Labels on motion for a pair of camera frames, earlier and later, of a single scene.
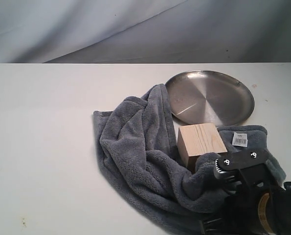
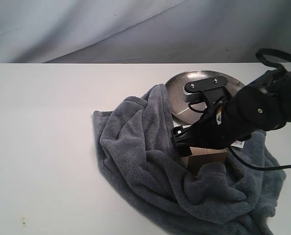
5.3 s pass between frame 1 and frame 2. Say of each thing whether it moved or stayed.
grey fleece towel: stayed
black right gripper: moved
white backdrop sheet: stayed
